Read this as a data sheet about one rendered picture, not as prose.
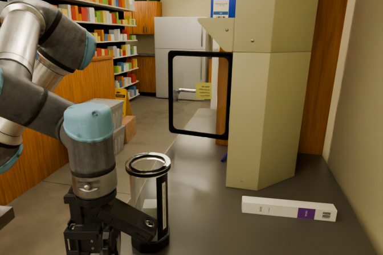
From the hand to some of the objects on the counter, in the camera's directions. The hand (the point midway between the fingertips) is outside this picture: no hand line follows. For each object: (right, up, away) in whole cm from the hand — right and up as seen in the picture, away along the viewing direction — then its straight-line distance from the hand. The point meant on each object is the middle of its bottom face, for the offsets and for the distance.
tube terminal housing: (+43, +10, +54) cm, 70 cm away
